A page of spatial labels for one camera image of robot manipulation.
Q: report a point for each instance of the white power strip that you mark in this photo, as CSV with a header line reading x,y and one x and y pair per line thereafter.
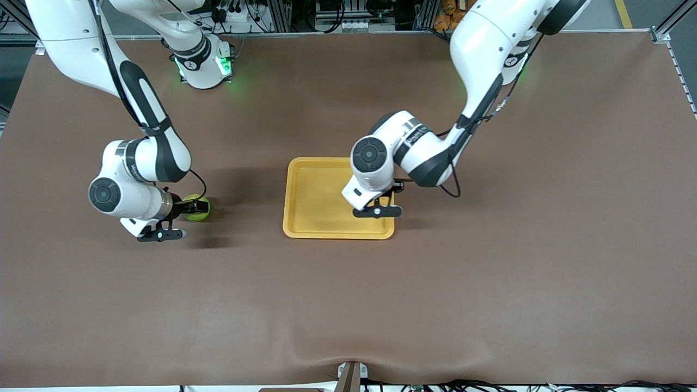
x,y
237,16

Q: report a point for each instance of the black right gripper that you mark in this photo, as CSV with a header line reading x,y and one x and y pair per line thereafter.
x,y
179,206

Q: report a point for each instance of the orange snack bags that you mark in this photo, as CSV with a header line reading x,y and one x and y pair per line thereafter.
x,y
452,13

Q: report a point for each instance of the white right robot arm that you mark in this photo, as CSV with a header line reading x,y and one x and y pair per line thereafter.
x,y
147,158

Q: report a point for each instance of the green apple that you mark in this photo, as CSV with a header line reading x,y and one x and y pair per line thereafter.
x,y
197,215

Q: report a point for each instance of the yellow plastic tray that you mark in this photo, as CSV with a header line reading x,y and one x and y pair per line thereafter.
x,y
316,201

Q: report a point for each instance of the brown table mat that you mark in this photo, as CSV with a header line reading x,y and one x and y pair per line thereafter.
x,y
348,305

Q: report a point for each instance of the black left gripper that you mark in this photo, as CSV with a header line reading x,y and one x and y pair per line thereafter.
x,y
397,188

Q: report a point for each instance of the aluminium frame profile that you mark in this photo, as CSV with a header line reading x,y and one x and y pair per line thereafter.
x,y
672,19
16,19

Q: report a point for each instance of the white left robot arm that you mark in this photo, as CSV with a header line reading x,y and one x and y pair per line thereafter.
x,y
479,49

